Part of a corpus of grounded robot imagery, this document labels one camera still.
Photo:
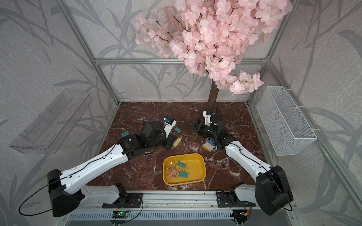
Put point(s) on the left green circuit board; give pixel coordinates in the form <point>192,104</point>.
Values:
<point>120,214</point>

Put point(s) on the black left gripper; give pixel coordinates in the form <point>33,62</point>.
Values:
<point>171,140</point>

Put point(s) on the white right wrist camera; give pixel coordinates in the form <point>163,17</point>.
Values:
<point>207,117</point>

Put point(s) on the small teal binder clip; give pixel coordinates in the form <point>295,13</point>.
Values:
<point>125,134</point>

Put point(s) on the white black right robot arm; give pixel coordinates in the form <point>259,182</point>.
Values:
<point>271,191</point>

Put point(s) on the white wire mesh basket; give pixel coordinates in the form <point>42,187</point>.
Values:
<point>287,128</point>

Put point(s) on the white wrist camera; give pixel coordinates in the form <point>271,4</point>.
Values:
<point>207,117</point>
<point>169,124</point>

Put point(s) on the large teal binder clip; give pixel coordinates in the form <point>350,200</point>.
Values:
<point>178,130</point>

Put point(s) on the small yellow binder clip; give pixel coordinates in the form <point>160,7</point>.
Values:
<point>177,142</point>

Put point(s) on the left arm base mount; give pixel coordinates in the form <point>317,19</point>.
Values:
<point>125,200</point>

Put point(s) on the clear acrylic wall shelf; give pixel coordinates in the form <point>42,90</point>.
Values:
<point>46,134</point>

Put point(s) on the artificial pink cherry blossom tree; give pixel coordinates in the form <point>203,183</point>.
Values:
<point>211,38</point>

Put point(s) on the yellow plastic storage tray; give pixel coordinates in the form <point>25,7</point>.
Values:
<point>196,169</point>

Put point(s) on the right circuit board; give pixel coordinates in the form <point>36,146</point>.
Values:
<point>240,217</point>

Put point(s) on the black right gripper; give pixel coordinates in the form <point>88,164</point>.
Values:
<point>201,123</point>

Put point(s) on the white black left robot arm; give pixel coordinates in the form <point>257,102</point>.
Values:
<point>68,189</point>

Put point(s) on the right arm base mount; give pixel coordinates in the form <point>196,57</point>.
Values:
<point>240,195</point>

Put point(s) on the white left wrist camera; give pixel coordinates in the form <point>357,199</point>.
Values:
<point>169,124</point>

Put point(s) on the blue dotted white work glove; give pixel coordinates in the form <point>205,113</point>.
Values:
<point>209,145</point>

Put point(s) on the aluminium front rail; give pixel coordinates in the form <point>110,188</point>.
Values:
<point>179,200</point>

